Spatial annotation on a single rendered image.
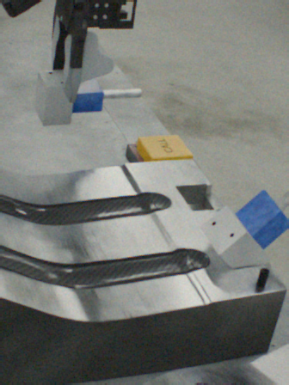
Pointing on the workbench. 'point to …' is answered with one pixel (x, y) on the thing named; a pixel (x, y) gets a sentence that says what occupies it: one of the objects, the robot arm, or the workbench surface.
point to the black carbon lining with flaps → (46, 216)
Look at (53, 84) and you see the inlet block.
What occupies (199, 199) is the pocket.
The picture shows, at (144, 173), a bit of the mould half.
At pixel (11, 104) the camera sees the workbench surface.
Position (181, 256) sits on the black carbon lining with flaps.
